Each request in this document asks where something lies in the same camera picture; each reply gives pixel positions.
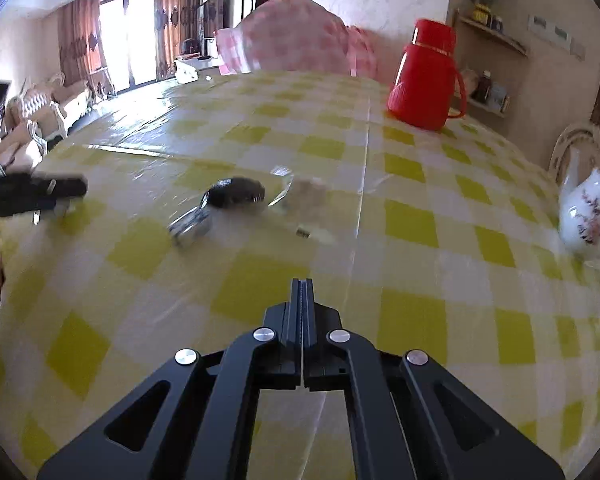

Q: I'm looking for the black white small packet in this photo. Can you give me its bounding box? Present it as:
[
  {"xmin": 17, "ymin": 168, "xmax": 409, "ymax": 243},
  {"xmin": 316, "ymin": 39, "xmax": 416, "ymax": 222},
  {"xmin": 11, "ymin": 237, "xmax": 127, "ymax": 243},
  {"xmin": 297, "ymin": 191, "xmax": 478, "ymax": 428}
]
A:
[{"xmin": 168, "ymin": 177, "xmax": 265, "ymax": 247}]

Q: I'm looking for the yellow checkered tablecloth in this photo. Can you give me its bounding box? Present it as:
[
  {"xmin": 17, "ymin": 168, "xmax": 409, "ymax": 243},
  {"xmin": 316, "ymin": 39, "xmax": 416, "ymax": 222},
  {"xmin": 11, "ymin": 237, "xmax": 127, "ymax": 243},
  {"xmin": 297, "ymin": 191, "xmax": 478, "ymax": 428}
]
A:
[{"xmin": 0, "ymin": 73, "xmax": 600, "ymax": 478}]

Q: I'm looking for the white tv cabinet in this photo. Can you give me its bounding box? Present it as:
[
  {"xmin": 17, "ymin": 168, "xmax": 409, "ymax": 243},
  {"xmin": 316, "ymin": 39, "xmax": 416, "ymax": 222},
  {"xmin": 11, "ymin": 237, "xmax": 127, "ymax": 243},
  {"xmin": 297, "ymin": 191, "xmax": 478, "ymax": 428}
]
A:
[{"xmin": 174, "ymin": 55, "xmax": 220, "ymax": 84}]

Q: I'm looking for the white floral teapot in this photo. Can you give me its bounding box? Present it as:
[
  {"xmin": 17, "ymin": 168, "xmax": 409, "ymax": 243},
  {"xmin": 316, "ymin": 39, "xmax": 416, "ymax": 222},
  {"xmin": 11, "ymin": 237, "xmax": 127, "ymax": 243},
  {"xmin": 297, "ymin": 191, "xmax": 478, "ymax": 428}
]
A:
[{"xmin": 558, "ymin": 151, "xmax": 600, "ymax": 260}]

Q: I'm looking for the red thermos jug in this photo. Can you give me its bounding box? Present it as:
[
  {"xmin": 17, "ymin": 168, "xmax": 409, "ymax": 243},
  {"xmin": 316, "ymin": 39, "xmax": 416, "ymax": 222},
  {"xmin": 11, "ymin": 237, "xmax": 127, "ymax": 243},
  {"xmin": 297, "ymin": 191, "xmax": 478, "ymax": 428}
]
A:
[{"xmin": 387, "ymin": 18, "xmax": 467, "ymax": 131}]

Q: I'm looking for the white ornate chair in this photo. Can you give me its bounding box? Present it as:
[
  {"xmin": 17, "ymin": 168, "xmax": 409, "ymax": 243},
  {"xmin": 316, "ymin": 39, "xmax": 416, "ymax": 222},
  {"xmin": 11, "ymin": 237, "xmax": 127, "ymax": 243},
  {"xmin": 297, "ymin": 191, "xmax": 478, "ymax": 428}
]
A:
[{"xmin": 548, "ymin": 122, "xmax": 600, "ymax": 186}]

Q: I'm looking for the pink checkered covered chair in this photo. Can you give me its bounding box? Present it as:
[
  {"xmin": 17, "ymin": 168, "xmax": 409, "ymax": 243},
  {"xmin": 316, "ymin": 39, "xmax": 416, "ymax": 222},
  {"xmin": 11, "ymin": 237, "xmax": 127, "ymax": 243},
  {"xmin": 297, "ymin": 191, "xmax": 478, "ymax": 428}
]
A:
[{"xmin": 215, "ymin": 0, "xmax": 377, "ymax": 79}]

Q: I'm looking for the wooden corner shelf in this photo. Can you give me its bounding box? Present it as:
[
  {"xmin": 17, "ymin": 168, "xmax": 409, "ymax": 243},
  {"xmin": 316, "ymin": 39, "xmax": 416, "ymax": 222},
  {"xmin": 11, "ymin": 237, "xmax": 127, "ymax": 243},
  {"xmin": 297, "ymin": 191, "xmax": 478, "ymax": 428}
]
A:
[{"xmin": 452, "ymin": 9, "xmax": 530, "ymax": 118}]

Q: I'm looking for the wall mounted television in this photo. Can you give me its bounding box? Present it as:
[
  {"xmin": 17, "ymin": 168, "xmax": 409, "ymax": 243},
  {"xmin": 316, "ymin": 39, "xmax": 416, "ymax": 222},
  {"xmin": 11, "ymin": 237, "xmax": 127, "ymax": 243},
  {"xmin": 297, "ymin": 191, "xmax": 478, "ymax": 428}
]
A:
[{"xmin": 199, "ymin": 0, "xmax": 225, "ymax": 39}]

